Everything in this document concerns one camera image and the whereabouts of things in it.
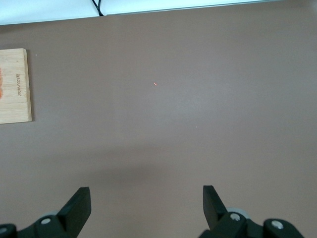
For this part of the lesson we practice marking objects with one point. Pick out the bamboo cutting board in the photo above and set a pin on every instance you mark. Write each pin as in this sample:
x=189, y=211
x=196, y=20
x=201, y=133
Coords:
x=15, y=86

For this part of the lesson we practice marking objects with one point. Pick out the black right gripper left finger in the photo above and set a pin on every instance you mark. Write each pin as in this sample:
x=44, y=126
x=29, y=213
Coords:
x=71, y=215

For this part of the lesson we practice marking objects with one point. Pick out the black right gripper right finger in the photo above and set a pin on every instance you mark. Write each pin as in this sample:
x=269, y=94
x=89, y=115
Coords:
x=213, y=210

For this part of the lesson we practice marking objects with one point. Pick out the brown table mat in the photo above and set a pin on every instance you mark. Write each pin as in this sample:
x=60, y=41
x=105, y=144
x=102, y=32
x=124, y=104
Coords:
x=158, y=124

